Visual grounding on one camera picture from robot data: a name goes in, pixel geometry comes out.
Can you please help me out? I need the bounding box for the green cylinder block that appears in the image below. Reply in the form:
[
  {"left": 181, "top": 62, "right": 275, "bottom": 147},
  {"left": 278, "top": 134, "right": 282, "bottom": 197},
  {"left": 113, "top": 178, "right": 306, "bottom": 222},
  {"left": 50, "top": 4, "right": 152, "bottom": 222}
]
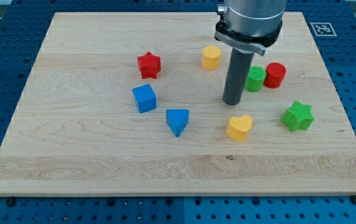
[{"left": 245, "top": 66, "right": 266, "bottom": 92}]

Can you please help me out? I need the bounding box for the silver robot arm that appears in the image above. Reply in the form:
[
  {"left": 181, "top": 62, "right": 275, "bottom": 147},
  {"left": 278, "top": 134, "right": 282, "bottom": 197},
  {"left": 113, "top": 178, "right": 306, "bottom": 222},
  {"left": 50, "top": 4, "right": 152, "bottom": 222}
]
[{"left": 214, "top": 0, "right": 288, "bottom": 56}]

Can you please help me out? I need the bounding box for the yellow hexagon block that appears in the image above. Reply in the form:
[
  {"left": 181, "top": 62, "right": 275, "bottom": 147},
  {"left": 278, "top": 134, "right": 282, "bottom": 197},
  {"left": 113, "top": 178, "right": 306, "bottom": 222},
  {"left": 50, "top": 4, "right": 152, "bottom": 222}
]
[{"left": 202, "top": 45, "right": 222, "bottom": 70}]

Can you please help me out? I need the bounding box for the blue triangle block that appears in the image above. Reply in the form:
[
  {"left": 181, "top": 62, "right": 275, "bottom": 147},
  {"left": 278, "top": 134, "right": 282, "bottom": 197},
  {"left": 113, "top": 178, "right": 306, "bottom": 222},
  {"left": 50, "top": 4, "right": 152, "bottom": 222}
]
[{"left": 166, "top": 109, "right": 189, "bottom": 138}]

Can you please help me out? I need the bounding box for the blue cube block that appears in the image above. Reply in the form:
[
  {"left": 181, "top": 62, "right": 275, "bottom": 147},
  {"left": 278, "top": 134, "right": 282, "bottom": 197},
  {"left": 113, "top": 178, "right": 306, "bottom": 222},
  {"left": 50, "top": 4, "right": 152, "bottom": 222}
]
[{"left": 132, "top": 84, "right": 157, "bottom": 113}]

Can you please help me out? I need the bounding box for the red star block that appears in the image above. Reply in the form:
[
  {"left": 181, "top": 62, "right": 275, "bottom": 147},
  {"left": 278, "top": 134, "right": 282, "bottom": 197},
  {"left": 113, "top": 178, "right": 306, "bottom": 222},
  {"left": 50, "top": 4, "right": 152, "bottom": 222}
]
[{"left": 137, "top": 52, "right": 161, "bottom": 79}]

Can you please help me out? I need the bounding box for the light wooden board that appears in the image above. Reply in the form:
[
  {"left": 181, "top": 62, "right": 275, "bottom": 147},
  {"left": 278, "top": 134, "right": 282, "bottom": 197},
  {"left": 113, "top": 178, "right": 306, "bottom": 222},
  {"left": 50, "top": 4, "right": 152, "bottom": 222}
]
[{"left": 0, "top": 12, "right": 356, "bottom": 197}]

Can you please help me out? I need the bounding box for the yellow heart block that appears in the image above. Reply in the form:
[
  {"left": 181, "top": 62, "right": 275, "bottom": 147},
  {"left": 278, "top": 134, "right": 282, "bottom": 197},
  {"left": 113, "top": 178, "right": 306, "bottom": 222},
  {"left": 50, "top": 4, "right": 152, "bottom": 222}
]
[{"left": 227, "top": 114, "right": 253, "bottom": 142}]

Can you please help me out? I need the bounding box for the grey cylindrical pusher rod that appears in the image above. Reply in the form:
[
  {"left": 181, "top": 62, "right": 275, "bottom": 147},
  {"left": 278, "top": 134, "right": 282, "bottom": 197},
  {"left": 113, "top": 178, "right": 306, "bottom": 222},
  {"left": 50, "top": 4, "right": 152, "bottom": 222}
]
[{"left": 223, "top": 48, "right": 254, "bottom": 105}]

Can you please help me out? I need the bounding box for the red cylinder block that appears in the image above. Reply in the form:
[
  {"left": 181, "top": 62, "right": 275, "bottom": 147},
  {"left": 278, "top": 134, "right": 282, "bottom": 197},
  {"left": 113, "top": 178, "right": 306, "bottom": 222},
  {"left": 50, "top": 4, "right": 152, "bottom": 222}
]
[{"left": 264, "top": 62, "right": 287, "bottom": 88}]

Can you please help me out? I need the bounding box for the green star block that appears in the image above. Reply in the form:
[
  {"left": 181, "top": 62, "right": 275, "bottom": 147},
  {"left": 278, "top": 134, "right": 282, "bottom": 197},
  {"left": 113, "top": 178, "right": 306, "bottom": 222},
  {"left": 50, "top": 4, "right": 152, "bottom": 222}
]
[{"left": 281, "top": 100, "right": 314, "bottom": 132}]

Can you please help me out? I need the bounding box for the white fiducial marker tag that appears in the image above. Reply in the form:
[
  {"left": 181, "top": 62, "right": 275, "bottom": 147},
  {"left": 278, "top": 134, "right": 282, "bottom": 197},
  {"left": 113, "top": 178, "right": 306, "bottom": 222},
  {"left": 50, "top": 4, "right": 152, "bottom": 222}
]
[{"left": 311, "top": 22, "right": 337, "bottom": 37}]

